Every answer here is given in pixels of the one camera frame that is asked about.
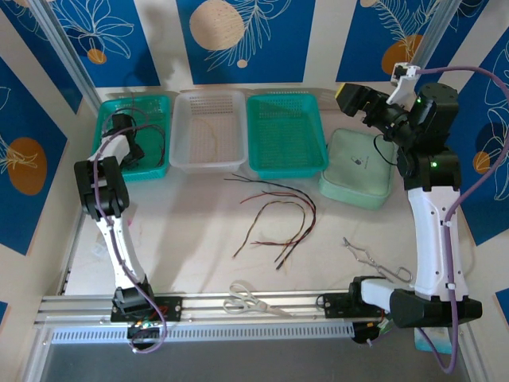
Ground red cable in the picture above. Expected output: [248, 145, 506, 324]
[134, 123, 167, 169]
[105, 99, 161, 134]
[240, 192, 312, 246]

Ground black cable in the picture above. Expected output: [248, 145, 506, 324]
[254, 190, 315, 263]
[223, 177, 317, 267]
[231, 173, 317, 271]

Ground teal plastic basket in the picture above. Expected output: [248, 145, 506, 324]
[90, 94, 173, 184]
[245, 93, 330, 181]

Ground white plastic basket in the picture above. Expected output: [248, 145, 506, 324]
[169, 90, 248, 174]

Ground pale green zip pouch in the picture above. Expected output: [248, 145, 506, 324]
[317, 127, 395, 211]

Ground black electronics module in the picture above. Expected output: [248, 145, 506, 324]
[352, 319, 394, 347]
[126, 319, 165, 351]

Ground blue snack packet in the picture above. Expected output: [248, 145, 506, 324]
[413, 326, 454, 355]

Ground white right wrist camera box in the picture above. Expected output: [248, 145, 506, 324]
[387, 62, 422, 106]

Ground aluminium post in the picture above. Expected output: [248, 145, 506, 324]
[27, 0, 103, 116]
[386, 0, 491, 117]

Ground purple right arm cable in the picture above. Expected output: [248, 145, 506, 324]
[371, 65, 509, 375]

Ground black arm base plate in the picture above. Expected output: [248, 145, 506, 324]
[110, 294, 184, 322]
[321, 292, 393, 319]

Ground metal wire tongs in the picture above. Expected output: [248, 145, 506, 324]
[342, 236, 414, 283]

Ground white handled scissors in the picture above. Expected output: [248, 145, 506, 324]
[222, 280, 294, 318]

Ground aluminium frame rail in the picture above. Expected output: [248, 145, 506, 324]
[33, 288, 474, 326]

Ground slotted grey cable duct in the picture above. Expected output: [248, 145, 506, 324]
[50, 322, 356, 345]

